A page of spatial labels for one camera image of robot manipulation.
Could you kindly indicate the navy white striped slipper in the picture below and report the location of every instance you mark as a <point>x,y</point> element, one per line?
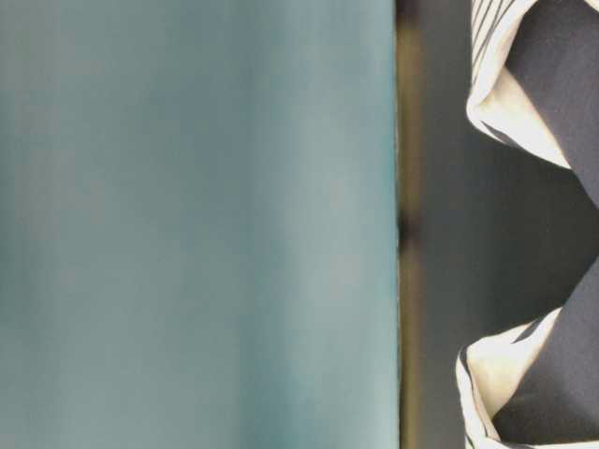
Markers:
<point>534,80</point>

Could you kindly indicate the teal blurred panel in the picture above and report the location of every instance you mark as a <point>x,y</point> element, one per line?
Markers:
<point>198,225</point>

